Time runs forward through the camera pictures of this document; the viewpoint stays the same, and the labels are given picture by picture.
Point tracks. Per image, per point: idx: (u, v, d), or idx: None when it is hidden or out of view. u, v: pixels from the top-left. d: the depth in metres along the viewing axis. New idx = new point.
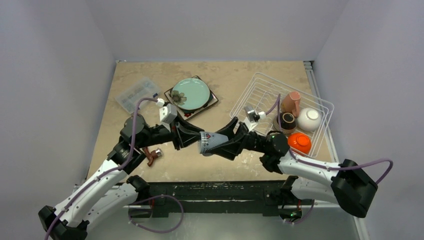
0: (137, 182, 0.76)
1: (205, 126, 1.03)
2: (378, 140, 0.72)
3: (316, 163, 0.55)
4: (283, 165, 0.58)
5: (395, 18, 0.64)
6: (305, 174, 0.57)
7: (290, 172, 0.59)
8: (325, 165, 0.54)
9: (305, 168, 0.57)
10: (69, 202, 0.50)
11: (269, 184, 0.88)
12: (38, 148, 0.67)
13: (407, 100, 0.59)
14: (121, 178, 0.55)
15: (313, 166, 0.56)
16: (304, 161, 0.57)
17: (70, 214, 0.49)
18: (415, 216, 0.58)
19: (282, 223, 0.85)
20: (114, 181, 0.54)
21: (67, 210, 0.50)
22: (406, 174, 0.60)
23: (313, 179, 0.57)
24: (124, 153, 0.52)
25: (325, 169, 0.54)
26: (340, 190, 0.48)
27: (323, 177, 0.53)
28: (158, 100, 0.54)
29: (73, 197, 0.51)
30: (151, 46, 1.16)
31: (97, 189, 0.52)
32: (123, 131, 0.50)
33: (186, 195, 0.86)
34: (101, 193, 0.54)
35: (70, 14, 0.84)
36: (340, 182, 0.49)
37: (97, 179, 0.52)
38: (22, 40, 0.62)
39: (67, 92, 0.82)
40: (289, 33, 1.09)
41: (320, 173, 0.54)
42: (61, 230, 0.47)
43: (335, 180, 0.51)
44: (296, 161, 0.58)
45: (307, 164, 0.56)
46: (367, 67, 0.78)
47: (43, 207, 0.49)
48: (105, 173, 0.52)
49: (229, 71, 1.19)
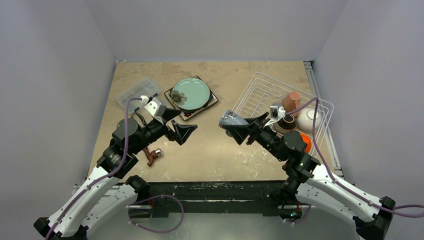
0: (137, 183, 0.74)
1: (205, 126, 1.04)
2: (378, 140, 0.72)
3: (358, 194, 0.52)
4: (316, 180, 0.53)
5: (395, 18, 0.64)
6: (336, 196, 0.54)
7: (319, 187, 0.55)
8: (369, 199, 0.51)
9: (341, 191, 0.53)
10: (63, 213, 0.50)
11: (269, 184, 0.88)
12: (38, 148, 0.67)
13: (407, 100, 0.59)
14: (114, 184, 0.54)
15: (353, 195, 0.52)
16: (343, 185, 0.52)
17: (64, 225, 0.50)
18: (415, 216, 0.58)
19: (282, 223, 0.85)
20: (106, 188, 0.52)
21: (60, 221, 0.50)
22: (406, 174, 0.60)
23: (345, 204, 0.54)
24: (113, 158, 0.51)
25: (366, 203, 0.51)
26: (382, 231, 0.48)
27: (361, 209, 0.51)
28: (142, 97, 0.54)
29: (66, 207, 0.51)
30: (151, 46, 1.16)
31: (89, 198, 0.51)
32: (115, 134, 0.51)
33: (186, 195, 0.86)
34: (94, 201, 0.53)
35: (70, 14, 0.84)
36: (380, 221, 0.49)
37: (87, 189, 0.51)
38: (22, 40, 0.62)
39: (67, 92, 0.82)
40: (290, 33, 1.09)
41: (360, 204, 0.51)
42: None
43: (375, 217, 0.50)
44: (333, 182, 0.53)
45: (346, 190, 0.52)
46: (367, 67, 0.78)
47: (37, 219, 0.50)
48: (95, 182, 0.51)
49: (229, 71, 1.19)
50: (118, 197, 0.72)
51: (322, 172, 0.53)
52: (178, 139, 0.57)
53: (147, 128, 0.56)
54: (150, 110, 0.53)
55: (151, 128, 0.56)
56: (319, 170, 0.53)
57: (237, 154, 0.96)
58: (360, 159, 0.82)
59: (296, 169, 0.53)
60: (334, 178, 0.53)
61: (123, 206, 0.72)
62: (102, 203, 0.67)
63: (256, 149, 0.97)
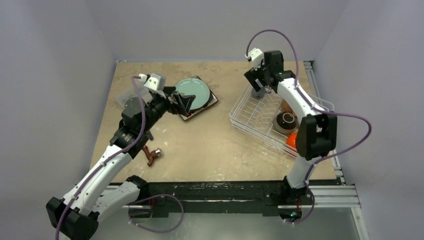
0: (136, 181, 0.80)
1: (205, 126, 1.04)
2: (378, 140, 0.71)
3: (307, 98, 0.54)
4: (281, 85, 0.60)
5: (395, 20, 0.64)
6: (292, 103, 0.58)
7: (284, 95, 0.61)
8: (312, 103, 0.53)
9: (295, 96, 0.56)
10: (79, 189, 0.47)
11: (269, 184, 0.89)
12: (37, 149, 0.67)
13: (408, 99, 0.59)
14: (124, 164, 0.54)
15: (303, 99, 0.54)
16: (301, 93, 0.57)
17: (81, 202, 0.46)
18: (414, 217, 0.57)
19: (282, 223, 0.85)
20: (120, 165, 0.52)
21: (77, 197, 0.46)
22: (406, 174, 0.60)
23: (295, 110, 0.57)
24: (126, 138, 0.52)
25: (309, 106, 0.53)
26: (306, 125, 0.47)
27: (302, 111, 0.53)
28: (140, 75, 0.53)
29: (81, 184, 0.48)
30: (150, 46, 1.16)
31: (104, 174, 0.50)
32: (124, 113, 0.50)
33: (186, 195, 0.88)
34: (107, 179, 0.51)
35: (69, 14, 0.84)
36: (312, 119, 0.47)
37: (103, 165, 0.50)
38: (22, 43, 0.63)
39: (67, 93, 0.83)
40: (289, 34, 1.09)
41: (303, 106, 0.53)
42: (74, 217, 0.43)
43: (310, 116, 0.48)
44: (294, 89, 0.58)
45: (300, 95, 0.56)
46: (367, 67, 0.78)
47: (50, 199, 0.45)
48: (110, 158, 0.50)
49: (229, 71, 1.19)
50: (122, 190, 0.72)
51: (292, 82, 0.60)
52: (182, 111, 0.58)
53: (151, 105, 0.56)
54: (151, 86, 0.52)
55: (155, 105, 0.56)
56: (290, 81, 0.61)
57: (237, 154, 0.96)
58: (360, 160, 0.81)
59: (274, 75, 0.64)
60: (296, 85, 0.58)
61: (127, 200, 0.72)
62: (107, 196, 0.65)
63: (256, 148, 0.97)
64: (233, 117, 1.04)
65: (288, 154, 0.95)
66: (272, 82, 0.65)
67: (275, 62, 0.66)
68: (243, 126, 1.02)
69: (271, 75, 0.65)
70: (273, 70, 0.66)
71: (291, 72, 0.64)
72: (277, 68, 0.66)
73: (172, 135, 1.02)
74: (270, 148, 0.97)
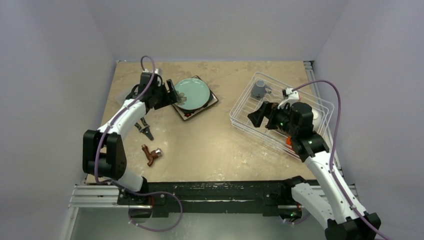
0: None
1: (204, 126, 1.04)
2: (378, 140, 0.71)
3: (345, 190, 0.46)
4: (313, 162, 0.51)
5: (396, 19, 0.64)
6: (325, 188, 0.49)
7: (314, 171, 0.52)
8: (352, 199, 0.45)
9: (330, 182, 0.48)
10: (111, 122, 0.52)
11: (268, 184, 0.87)
12: (37, 148, 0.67)
13: (409, 99, 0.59)
14: (138, 116, 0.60)
15: (340, 191, 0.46)
16: (338, 179, 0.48)
17: (117, 129, 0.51)
18: (414, 215, 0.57)
19: (282, 223, 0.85)
20: (137, 113, 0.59)
21: (112, 127, 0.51)
22: (407, 173, 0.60)
23: (327, 196, 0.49)
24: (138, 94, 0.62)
25: (348, 203, 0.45)
26: (345, 232, 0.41)
27: (339, 208, 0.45)
28: None
29: (112, 119, 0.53)
30: (150, 46, 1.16)
31: (130, 115, 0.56)
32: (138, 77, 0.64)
33: (186, 195, 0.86)
34: (131, 121, 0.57)
35: (68, 13, 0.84)
36: (352, 226, 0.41)
37: (126, 108, 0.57)
38: (22, 42, 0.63)
39: (67, 93, 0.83)
40: (289, 33, 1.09)
41: (341, 202, 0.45)
42: (113, 140, 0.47)
43: (350, 222, 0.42)
44: (329, 172, 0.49)
45: (337, 184, 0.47)
46: (367, 67, 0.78)
47: (87, 130, 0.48)
48: (132, 102, 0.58)
49: (229, 71, 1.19)
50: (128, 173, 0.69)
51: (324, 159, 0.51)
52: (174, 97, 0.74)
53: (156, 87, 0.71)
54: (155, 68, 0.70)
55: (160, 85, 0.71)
56: (324, 155, 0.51)
57: (237, 154, 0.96)
58: (360, 160, 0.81)
59: (302, 142, 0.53)
60: (332, 168, 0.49)
61: (131, 185, 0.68)
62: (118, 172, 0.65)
63: (256, 149, 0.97)
64: (233, 117, 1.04)
65: (288, 154, 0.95)
66: (300, 150, 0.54)
67: (305, 126, 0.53)
68: (243, 126, 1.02)
69: (299, 142, 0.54)
70: (301, 134, 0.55)
71: (323, 140, 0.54)
72: (306, 131, 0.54)
73: (172, 135, 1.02)
74: (270, 148, 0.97)
